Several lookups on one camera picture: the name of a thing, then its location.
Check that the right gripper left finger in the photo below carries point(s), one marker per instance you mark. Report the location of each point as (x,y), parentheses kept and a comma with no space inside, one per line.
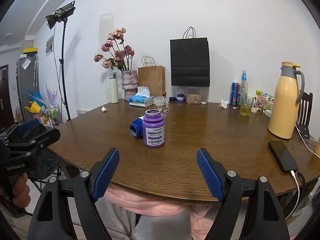
(52,218)

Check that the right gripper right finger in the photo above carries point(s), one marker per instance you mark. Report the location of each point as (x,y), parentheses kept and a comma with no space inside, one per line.
(264,218)

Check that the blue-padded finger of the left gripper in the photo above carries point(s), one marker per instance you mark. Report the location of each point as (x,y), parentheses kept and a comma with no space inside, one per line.
(28,126)

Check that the blue pill bottle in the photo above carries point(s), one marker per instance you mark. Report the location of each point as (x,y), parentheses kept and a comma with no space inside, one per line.
(136,128)

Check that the purple pill bottle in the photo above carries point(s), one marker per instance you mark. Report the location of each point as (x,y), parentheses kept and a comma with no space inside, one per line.
(153,128)

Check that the person's left hand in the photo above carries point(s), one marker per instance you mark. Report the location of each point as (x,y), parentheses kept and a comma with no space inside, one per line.
(21,192)

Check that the cluttered storage rack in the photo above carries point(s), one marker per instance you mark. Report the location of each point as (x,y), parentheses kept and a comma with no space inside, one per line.
(44,108)

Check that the grey refrigerator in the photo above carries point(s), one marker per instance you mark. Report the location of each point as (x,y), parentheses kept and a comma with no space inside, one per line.
(26,79)

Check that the pink jacket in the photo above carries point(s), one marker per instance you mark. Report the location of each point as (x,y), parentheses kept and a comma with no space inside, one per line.
(157,207)

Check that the black smartphone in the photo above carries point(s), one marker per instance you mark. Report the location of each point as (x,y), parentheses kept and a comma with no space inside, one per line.
(283,157)

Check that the cream thermos bottle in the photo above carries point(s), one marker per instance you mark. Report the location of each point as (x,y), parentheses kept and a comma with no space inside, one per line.
(113,87)

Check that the yellow thermos jug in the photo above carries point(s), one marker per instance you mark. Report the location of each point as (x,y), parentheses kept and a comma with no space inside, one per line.
(287,97)

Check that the dark wooden chair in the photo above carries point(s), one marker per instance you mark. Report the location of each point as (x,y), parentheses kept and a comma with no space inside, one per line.
(304,115)

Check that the pink ceramic vase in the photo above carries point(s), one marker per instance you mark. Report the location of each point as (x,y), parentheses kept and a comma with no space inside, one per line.
(129,83)

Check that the dried pink flowers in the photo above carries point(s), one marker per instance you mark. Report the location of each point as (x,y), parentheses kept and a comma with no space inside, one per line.
(120,55)

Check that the colourful snack packets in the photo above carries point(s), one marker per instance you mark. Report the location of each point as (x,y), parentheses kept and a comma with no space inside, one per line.
(264,101)

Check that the glass with yellow liquid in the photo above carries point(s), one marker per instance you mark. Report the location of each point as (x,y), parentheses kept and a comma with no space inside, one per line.
(246,105)

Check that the studio light on stand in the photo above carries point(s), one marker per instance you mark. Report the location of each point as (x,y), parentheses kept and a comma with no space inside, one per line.
(61,15)

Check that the blue tissue box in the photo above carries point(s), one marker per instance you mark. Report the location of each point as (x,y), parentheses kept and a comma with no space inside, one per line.
(142,98)

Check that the crumpled white tissue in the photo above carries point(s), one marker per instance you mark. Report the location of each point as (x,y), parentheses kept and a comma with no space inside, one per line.
(223,104)

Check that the blue drink can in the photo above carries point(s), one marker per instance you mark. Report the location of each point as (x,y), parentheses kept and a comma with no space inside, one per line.
(234,94)

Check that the clear glass bottle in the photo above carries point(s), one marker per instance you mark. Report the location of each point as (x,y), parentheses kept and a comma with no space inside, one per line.
(243,88)

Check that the brown paper bag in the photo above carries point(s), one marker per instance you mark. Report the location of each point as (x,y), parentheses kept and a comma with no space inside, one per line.
(152,76)

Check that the clear glass jar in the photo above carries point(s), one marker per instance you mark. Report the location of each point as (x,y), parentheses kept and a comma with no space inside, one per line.
(161,103)

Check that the clear container with grains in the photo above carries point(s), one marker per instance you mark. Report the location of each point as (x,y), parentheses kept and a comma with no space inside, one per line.
(193,95)

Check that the small purple white jar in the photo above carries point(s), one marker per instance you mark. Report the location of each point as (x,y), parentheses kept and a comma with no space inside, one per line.
(180,98)

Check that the black paper bag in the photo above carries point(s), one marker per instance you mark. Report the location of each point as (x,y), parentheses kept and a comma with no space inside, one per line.
(189,60)

